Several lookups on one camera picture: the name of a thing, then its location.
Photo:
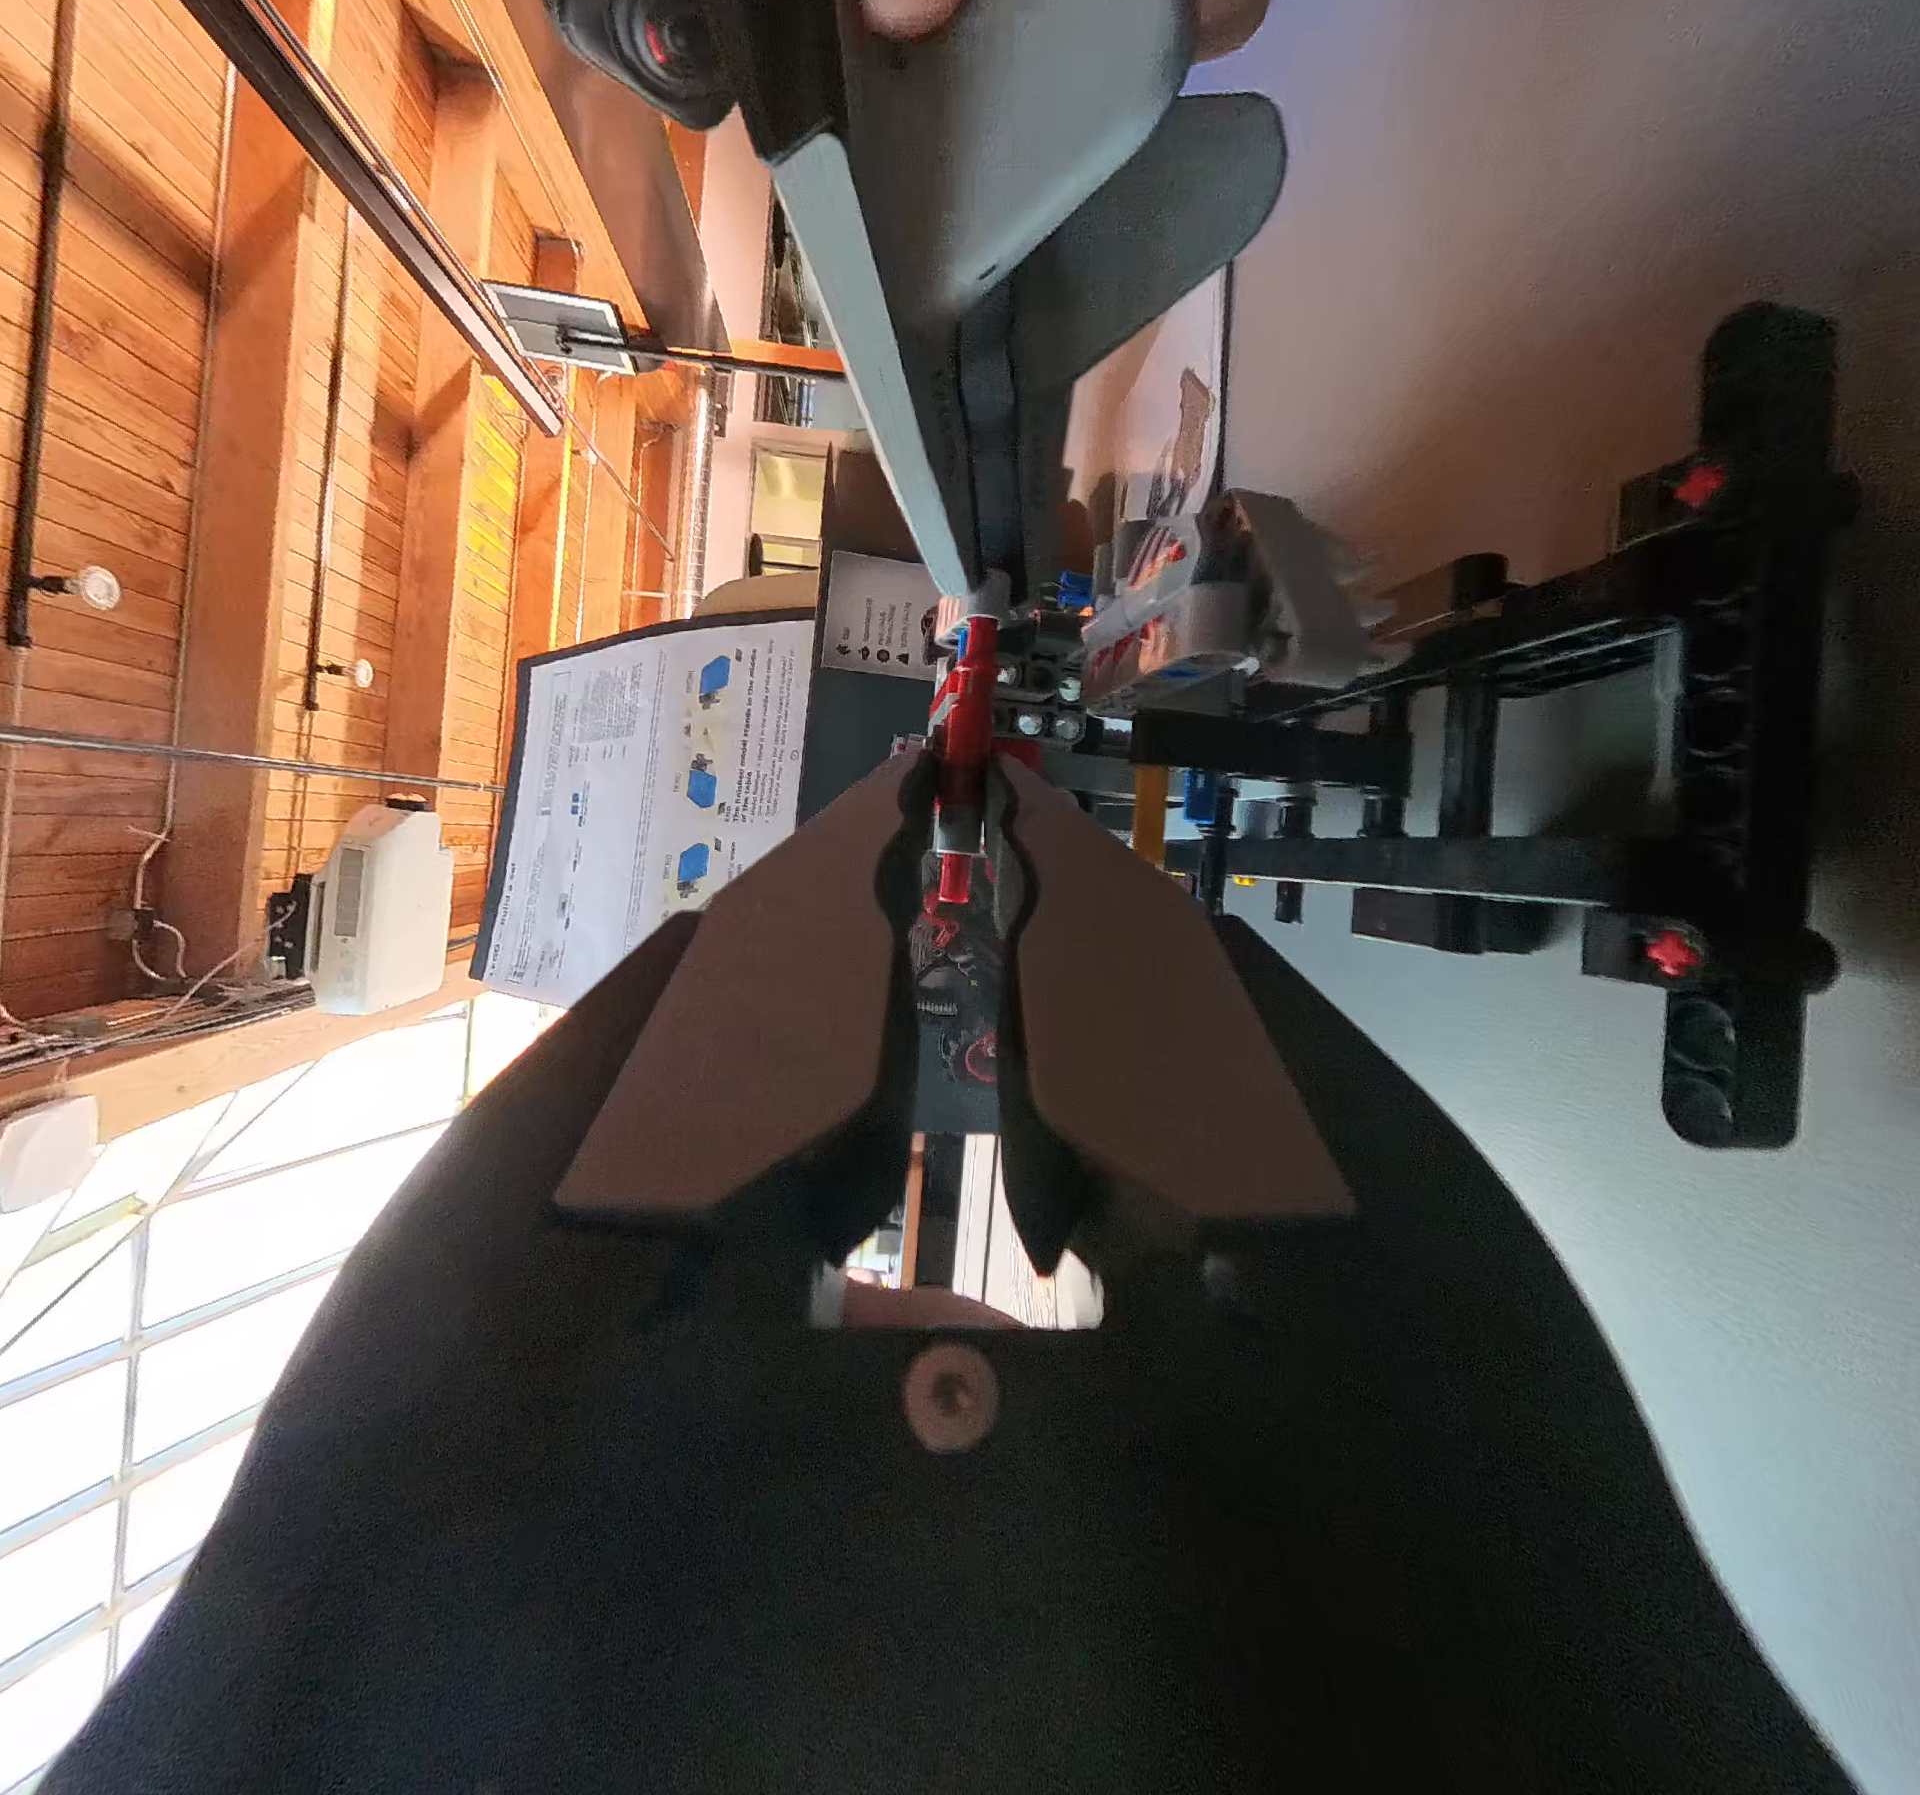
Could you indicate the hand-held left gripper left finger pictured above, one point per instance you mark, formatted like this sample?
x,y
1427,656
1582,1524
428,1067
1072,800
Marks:
x,y
752,1045

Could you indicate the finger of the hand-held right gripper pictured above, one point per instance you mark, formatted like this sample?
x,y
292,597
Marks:
x,y
1036,115
1157,236

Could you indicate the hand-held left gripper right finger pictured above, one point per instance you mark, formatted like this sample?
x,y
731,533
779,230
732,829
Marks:
x,y
1170,1061

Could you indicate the black lego technic model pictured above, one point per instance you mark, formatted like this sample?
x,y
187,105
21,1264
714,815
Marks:
x,y
1501,865

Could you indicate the lego instruction booklet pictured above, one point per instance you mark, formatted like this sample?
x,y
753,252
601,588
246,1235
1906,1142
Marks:
x,y
1185,386

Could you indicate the white printed instruction sheet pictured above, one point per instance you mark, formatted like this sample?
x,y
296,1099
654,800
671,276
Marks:
x,y
630,776

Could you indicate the dark box with white label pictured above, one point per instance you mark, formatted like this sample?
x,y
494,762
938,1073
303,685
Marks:
x,y
863,731

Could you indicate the orange rack beam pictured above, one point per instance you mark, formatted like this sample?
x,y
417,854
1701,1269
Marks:
x,y
780,356

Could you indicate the rectangular panel light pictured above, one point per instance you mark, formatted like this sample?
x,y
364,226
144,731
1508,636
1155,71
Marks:
x,y
547,319

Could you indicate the brown cardboard box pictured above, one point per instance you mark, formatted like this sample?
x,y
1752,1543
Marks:
x,y
863,497

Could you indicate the white ceiling-mounted projector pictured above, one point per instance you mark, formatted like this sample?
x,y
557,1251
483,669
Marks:
x,y
376,911

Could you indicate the metal conduit pipe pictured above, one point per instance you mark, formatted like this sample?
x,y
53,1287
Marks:
x,y
226,754

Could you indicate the black ceiling pipe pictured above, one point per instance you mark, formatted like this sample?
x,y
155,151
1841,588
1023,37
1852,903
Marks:
x,y
331,446
53,250

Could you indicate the black track light rail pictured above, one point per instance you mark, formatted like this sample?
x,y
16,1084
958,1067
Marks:
x,y
315,123

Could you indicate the silver ventilation duct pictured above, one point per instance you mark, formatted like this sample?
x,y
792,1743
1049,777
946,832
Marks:
x,y
703,475

